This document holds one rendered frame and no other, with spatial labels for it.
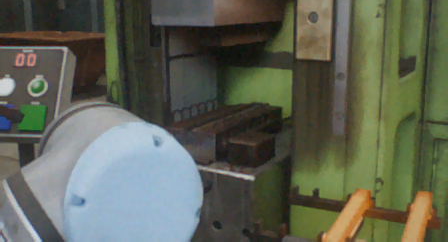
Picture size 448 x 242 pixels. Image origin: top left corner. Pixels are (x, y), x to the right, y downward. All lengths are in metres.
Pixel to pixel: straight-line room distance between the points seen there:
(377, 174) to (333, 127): 0.16
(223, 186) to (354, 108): 0.38
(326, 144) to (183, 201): 1.00
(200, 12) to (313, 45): 0.30
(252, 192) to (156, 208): 0.90
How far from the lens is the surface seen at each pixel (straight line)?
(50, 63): 1.65
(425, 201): 1.15
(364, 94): 1.36
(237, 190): 1.32
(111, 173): 0.39
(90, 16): 10.38
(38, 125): 1.58
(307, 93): 1.40
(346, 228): 0.99
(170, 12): 1.42
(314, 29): 1.35
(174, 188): 0.42
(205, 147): 1.41
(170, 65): 1.64
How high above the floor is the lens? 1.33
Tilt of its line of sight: 12 degrees down
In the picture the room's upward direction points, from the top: straight up
